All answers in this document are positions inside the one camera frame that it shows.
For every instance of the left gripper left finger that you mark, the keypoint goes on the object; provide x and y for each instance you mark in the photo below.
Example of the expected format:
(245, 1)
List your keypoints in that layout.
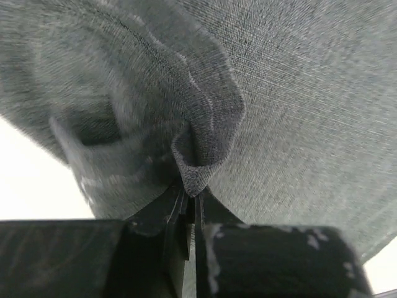
(143, 256)

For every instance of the grey cloth placemat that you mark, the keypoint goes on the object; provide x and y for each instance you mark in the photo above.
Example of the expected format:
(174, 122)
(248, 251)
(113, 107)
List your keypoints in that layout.
(284, 110)

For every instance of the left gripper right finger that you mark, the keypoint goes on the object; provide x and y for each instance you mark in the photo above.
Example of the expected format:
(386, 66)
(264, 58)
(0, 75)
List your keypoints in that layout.
(235, 259)

